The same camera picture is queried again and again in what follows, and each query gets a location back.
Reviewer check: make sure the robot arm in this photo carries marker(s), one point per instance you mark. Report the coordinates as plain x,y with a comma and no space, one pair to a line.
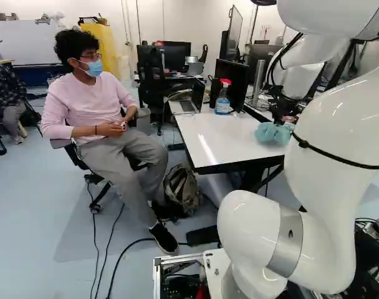
333,140

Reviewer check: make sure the silver metal pole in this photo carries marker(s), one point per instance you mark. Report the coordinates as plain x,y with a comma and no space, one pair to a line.
258,81

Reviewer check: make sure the black tumbler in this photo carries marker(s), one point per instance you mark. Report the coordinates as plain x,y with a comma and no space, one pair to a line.
213,93

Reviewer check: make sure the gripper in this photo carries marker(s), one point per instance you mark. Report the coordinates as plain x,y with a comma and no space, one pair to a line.
282,111

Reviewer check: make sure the black monitor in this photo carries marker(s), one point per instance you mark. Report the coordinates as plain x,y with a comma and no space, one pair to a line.
233,81

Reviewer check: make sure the person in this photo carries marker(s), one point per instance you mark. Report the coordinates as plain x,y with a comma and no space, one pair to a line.
5,90
89,102

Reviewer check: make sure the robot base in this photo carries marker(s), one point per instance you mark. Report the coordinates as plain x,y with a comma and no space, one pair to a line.
180,274

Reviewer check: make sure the green towel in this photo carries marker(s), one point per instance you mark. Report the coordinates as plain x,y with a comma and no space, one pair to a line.
270,133

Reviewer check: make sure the black high-back office chair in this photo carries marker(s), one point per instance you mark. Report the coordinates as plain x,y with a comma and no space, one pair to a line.
150,78

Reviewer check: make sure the camouflage backpack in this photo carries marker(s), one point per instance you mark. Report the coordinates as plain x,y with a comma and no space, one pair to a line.
180,190

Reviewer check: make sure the silver laptop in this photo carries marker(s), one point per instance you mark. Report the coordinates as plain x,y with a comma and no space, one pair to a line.
187,105

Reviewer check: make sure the clear spray bottle red trigger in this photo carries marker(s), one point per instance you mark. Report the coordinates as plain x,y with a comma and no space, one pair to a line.
223,102

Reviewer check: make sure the white table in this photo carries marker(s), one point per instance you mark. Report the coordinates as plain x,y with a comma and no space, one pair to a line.
220,140

